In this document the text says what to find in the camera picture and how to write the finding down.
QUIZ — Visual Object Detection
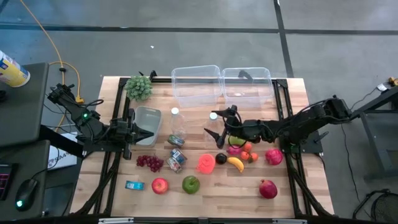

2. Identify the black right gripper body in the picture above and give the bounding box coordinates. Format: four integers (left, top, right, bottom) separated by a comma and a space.
216, 105, 261, 149

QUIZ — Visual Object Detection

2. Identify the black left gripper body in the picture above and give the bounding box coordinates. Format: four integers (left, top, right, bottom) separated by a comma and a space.
111, 108, 136, 160

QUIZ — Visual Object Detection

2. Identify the green pear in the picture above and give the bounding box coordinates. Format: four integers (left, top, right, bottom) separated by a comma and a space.
228, 135, 246, 147

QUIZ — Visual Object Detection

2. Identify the grey plastic bin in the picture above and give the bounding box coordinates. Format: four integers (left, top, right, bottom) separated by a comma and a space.
132, 105, 163, 147

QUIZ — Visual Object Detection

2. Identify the pink dragon fruit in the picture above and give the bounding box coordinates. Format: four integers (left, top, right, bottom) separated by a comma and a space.
226, 144, 243, 156

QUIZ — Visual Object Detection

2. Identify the black plum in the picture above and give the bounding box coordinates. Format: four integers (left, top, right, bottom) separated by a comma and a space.
215, 152, 228, 166

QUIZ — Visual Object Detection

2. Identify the dark red grape bunch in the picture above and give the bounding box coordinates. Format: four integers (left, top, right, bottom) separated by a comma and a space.
136, 154, 165, 174

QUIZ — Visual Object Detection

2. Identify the orange sports bottle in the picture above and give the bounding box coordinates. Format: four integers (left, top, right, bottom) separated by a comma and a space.
195, 153, 216, 175

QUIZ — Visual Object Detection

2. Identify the clear plastic container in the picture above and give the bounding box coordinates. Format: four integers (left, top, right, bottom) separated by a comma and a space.
171, 64, 223, 109
221, 67, 275, 109

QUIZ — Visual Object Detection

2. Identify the yellow banana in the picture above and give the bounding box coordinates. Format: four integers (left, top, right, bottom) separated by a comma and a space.
226, 156, 245, 174

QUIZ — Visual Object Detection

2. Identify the green-topped tin can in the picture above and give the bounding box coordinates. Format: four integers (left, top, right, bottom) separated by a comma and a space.
167, 134, 186, 147

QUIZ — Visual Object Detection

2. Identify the pinkish red pomegranate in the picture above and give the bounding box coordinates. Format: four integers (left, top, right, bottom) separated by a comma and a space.
264, 147, 284, 166

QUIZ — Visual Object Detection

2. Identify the teal tin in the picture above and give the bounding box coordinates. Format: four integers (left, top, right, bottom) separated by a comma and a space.
124, 180, 146, 191

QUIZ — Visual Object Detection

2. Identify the red apple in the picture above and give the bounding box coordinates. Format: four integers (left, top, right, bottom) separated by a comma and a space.
151, 177, 169, 195

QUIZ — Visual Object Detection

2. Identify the green apple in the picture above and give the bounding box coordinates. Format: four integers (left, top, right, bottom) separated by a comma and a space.
182, 175, 201, 195

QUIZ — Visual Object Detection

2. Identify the green artificial plant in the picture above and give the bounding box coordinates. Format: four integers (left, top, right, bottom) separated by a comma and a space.
124, 75, 154, 102

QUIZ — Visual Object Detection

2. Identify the white printed box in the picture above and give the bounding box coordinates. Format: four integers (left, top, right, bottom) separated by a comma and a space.
47, 132, 78, 170

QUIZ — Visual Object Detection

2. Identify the dark red pomegranate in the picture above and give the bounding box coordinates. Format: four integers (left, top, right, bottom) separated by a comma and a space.
259, 179, 279, 200

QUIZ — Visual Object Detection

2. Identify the dark grey desk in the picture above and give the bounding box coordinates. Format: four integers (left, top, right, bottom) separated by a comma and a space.
0, 62, 51, 222

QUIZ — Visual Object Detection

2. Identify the black computer mouse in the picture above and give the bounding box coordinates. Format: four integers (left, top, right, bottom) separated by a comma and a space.
14, 178, 39, 212

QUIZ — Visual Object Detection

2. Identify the yellow wipes canister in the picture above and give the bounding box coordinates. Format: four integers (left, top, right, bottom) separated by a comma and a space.
0, 49, 31, 88

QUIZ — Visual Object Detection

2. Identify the black backlit keyboard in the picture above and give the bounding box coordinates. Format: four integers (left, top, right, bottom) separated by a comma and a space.
0, 163, 15, 202

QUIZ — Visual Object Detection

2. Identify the black metal stand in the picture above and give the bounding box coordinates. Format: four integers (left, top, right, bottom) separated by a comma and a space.
343, 85, 398, 181

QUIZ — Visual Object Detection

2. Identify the black mesh basket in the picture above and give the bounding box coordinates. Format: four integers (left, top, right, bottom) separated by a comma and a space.
353, 188, 398, 224

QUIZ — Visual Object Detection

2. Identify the black metal table frame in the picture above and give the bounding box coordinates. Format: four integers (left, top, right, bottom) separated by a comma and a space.
70, 74, 335, 218

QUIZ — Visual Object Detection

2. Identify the yellow extension cable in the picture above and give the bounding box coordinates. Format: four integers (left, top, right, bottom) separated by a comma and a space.
19, 0, 85, 133

